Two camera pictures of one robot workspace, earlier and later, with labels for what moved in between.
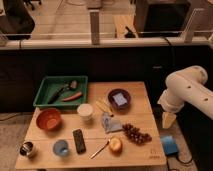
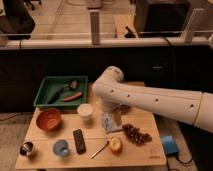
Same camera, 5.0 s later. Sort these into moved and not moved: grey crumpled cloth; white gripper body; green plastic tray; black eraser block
Moved: white gripper body
Not moved: grey crumpled cloth; black eraser block; green plastic tray
